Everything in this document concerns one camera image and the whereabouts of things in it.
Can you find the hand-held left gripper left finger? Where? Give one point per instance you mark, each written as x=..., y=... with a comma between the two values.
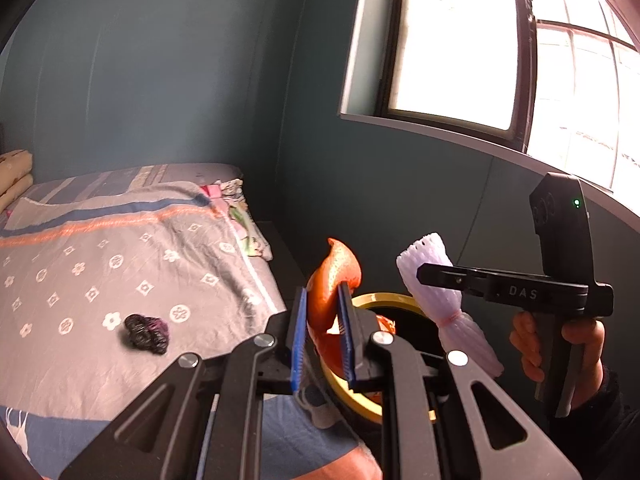
x=298, y=340

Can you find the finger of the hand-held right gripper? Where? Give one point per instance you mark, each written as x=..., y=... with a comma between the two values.
x=450, y=276

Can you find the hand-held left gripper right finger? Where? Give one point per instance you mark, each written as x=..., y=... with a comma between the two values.
x=346, y=335

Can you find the white foam net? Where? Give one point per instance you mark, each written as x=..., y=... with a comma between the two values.
x=440, y=290

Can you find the orange peel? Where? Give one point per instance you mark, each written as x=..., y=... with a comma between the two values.
x=330, y=280

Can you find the person's right forearm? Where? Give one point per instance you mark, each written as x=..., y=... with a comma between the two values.
x=605, y=430

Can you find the person's right hand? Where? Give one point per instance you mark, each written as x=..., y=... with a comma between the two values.
x=585, y=360

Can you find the orange snack wrapper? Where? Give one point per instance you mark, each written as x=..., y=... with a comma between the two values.
x=386, y=324

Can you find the floral bed sheet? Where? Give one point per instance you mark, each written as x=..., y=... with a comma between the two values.
x=245, y=230

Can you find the dark purple plastic bag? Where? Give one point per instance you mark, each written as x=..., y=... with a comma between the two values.
x=147, y=335

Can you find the grey printed blanket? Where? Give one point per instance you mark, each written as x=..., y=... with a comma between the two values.
x=125, y=240

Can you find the grey striped bed sheet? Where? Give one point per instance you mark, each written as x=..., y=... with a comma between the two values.
x=125, y=175

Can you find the beige patterned pillow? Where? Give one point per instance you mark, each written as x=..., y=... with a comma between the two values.
x=12, y=192
x=15, y=162

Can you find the window with dark frame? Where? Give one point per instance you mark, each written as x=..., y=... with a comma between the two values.
x=450, y=40

